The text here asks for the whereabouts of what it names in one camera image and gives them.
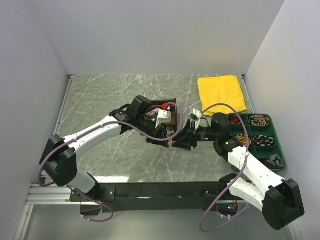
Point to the orange rubber bands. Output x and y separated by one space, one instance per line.
234 120

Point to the grey black clip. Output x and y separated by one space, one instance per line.
276 161

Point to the dark binder clips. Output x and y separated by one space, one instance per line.
259 120

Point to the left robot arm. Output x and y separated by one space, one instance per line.
60 156

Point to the brown wooden desk organizer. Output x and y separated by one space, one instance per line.
174 113

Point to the yellow rubber bands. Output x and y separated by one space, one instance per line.
243 139

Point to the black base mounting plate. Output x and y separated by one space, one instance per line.
153 196

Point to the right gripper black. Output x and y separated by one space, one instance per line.
184 141

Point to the front aluminium frame rail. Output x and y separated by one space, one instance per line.
49 195

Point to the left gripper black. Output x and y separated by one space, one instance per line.
158 136

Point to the pink eraser stick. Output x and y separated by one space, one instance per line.
153 112

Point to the yellow folded cloth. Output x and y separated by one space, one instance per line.
221 94

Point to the white aluminium table rail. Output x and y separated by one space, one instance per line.
56 98

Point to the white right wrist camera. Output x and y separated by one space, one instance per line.
195 117

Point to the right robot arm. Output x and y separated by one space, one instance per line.
278 199

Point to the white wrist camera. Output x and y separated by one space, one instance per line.
163 117
195 117

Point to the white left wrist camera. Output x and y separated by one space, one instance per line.
163 117

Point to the green compartment tray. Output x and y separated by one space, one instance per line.
264 140

